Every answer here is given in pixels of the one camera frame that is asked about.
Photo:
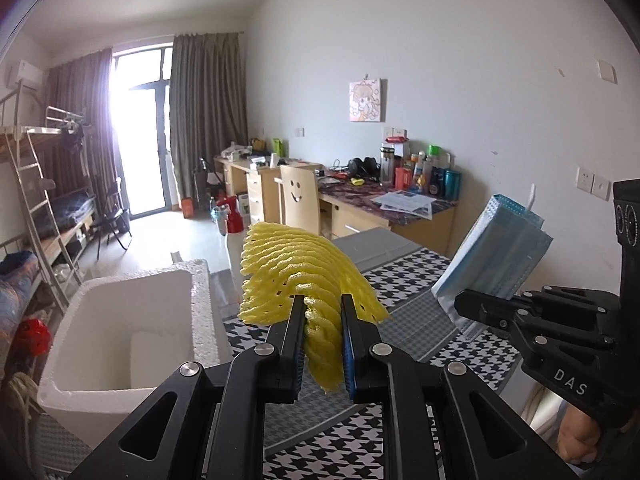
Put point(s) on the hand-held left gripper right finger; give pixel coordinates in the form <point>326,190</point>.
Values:
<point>349,360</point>

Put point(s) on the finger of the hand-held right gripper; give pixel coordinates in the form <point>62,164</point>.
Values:
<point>575,299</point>
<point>485,307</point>

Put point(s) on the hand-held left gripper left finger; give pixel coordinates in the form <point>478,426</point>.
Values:
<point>297,355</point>

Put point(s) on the stack of blue face masks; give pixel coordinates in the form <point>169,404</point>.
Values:
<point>500,255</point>

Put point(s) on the yellow foam net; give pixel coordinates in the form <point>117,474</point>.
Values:
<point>300,260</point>

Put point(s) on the white foam box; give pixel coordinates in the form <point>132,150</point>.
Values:
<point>100,310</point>

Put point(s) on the person's right hand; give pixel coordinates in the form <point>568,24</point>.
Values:
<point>577,435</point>

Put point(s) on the white papers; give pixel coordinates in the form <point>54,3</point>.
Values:
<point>402,202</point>

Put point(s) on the wooden desk with patterned cover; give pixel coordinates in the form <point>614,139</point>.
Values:
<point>350,220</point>

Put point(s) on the group of toiletry bottles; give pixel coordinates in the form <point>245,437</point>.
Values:
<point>430,175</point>

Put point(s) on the white spray bottle red top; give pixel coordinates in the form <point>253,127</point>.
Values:
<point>234,215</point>

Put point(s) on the wooden chair with smiley cutout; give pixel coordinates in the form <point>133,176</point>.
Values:
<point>297,195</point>

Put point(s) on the wooden desk with drawers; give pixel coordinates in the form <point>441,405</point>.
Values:
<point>260,185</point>

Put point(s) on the clear tumbler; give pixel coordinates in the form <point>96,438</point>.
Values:
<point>388,162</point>

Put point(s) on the red box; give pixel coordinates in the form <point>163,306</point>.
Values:
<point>188,207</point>

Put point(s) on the black trolley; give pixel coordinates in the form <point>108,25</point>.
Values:
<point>202,180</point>

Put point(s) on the green bag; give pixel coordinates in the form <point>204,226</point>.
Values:
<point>277,147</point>

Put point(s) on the black folding chair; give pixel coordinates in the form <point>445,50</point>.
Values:
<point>112,220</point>

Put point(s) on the brown curtain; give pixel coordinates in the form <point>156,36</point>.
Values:
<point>210,110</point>
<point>80,110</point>

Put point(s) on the red plastic bag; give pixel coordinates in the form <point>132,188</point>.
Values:
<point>35,335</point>

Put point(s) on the folded dark blue mattress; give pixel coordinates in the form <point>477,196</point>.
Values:
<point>72,212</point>

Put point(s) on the glass balcony door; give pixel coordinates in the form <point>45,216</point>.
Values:
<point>145,135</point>

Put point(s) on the beige crumpled cloth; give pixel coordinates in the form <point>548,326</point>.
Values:
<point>22,395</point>

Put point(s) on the blue patterned quilt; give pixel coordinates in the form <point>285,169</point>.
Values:
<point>17,290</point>

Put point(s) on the metal bunk bed ladder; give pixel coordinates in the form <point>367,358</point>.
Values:
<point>42,195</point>

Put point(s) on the dark hanging clothes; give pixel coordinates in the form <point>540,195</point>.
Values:
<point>72,135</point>

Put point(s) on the metal bunk bed wooden slats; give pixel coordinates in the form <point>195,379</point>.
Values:
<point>65,115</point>
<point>12,142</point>

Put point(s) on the white air conditioner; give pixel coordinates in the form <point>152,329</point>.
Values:
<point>25,75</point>

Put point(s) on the white double wall socket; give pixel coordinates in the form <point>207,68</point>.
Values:
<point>592,181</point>

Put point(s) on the white wall switch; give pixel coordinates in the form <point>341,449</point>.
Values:
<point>607,71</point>

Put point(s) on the pink cartoon wall poster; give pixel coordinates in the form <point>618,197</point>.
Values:
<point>367,100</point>

